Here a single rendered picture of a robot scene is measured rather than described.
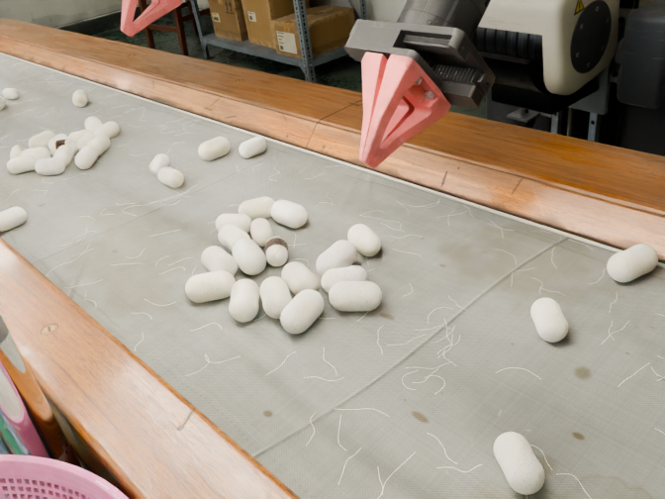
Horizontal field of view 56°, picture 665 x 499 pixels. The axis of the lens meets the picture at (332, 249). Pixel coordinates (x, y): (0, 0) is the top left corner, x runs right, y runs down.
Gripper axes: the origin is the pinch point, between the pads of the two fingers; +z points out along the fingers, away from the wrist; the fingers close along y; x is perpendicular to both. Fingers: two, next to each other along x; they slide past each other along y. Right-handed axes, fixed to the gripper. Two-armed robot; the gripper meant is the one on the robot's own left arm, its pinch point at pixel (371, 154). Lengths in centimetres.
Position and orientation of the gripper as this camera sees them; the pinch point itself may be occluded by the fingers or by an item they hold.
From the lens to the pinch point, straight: 47.8
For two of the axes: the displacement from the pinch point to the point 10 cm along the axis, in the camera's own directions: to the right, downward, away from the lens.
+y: 6.9, 3.1, -6.6
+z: -4.5, 8.9, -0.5
